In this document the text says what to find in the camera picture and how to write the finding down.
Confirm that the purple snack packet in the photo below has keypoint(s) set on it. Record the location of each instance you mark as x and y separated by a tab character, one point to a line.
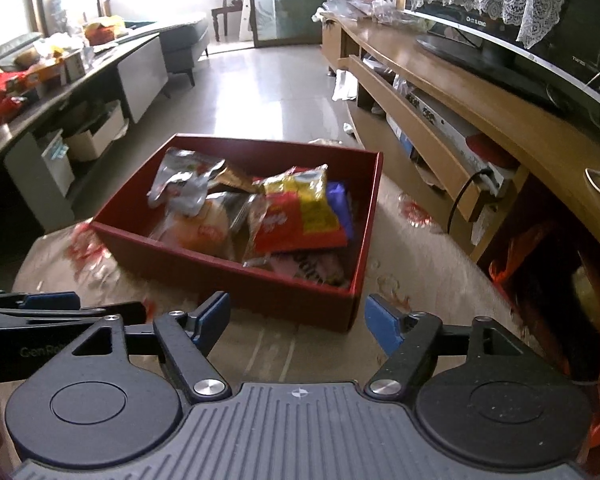
342	210

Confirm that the white paper on floor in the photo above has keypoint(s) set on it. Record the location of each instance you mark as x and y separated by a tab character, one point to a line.
344	85

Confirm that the white media player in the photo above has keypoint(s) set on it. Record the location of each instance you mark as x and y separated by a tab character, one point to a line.
450	130

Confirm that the sliding glass door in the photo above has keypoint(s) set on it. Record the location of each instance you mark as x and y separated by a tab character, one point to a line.
290	0

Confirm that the yellow red snack packet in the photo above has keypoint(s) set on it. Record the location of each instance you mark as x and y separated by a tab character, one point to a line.
290	225

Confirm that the flat screen television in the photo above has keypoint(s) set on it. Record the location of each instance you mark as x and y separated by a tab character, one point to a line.
580	75

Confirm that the dark green cushion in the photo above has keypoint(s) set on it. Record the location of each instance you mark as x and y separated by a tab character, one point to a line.
10	49

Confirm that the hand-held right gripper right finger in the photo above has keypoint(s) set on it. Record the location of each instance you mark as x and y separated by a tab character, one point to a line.
382	322

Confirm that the brown snack packet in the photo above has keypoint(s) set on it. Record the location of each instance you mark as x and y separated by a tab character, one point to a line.
235	177

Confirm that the grey green sofa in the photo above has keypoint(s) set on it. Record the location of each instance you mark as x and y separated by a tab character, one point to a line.
182	42

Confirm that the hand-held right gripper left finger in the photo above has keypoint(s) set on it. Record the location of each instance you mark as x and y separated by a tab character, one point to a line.
212	320

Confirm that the blue white carton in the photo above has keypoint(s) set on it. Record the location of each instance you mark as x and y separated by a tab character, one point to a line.
400	137

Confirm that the red cardboard box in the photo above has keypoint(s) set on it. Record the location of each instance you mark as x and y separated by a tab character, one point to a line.
240	292

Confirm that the white blue box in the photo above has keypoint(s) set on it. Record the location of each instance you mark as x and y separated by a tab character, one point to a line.
57	162

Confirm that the pile of snack packets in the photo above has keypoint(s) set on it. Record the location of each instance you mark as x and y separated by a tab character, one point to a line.
30	67

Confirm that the pink wafer packet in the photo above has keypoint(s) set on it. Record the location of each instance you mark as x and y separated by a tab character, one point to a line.
305	270

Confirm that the clear plastic bag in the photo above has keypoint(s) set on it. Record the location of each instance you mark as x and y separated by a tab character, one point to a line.
387	0

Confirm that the wooden television stand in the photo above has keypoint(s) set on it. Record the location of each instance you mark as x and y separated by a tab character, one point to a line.
390	50

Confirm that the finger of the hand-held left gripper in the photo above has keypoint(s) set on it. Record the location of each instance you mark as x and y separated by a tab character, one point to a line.
50	300
55	317

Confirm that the silver red snack packet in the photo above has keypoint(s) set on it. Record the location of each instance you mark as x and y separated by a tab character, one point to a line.
180	180

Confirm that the red flat item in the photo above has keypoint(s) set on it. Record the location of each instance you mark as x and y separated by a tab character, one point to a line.
490	150

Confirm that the dark coffee table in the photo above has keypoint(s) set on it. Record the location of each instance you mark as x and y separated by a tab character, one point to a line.
140	75

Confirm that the white storage box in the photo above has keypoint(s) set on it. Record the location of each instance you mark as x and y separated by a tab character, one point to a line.
97	135

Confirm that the orange plastic bag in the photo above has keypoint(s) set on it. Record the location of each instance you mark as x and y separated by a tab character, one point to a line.
525	260

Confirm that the clear bread packet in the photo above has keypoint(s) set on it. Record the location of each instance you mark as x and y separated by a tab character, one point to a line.
200	232

